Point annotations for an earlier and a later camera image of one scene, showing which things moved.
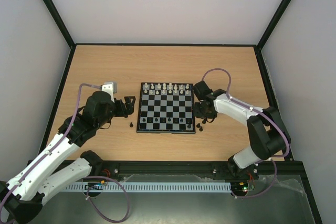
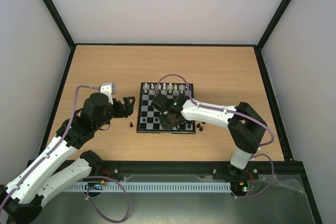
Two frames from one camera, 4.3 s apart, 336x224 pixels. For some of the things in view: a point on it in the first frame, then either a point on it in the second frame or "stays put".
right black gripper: (198, 110) -> (169, 122)
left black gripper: (122, 111) stays put
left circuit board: (94, 186) stays put
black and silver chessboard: (166, 108) stays put
